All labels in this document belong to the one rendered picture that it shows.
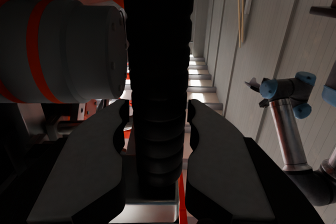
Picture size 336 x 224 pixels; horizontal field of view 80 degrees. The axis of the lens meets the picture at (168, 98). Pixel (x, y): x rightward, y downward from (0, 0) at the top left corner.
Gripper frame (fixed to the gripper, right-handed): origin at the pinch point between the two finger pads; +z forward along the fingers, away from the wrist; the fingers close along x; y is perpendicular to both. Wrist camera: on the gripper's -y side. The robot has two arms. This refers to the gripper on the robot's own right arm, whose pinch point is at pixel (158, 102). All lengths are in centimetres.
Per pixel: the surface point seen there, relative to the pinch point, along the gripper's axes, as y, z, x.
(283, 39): 92, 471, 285
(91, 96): 6.2, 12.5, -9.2
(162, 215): 8.3, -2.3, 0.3
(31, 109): 10.9, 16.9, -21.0
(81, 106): 20.1, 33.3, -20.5
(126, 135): 249, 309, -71
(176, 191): 6.9, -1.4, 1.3
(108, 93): 5.3, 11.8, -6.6
